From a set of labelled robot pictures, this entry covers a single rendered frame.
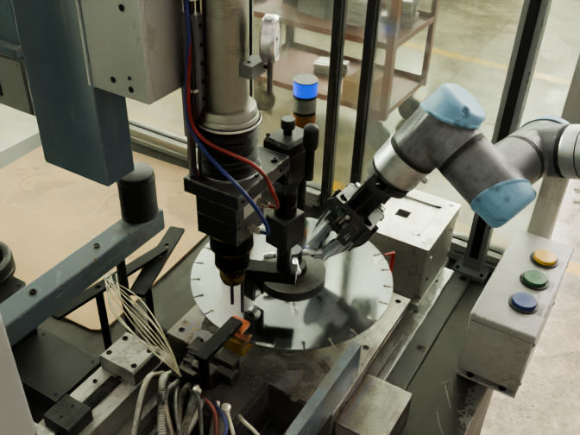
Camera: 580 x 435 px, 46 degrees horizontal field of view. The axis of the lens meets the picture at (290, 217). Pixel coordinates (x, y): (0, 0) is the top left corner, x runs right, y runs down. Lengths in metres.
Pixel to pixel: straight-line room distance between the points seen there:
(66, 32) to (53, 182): 1.01
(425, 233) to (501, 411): 1.04
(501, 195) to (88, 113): 0.51
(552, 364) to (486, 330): 1.27
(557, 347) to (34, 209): 1.73
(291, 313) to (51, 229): 0.73
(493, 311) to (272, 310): 0.38
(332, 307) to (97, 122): 0.47
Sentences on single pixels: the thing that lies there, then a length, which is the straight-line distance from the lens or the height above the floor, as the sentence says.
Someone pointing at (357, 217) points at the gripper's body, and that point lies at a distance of 0.97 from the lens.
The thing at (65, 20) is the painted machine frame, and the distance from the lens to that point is 0.78.
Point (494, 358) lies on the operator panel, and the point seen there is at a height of 0.82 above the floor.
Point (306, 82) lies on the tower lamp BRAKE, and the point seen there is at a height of 1.16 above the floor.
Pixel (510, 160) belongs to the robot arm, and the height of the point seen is 1.23.
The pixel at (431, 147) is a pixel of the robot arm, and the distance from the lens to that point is 0.91.
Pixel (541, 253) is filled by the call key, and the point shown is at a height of 0.91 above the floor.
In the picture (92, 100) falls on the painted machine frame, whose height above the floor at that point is 1.33.
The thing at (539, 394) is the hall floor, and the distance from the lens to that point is 2.34.
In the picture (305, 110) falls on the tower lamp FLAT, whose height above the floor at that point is 1.11.
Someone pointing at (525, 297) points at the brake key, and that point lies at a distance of 1.22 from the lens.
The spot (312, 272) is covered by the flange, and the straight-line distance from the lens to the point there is 1.10.
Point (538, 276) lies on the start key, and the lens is 1.27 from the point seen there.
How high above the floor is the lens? 1.67
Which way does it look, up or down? 36 degrees down
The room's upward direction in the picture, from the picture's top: 2 degrees clockwise
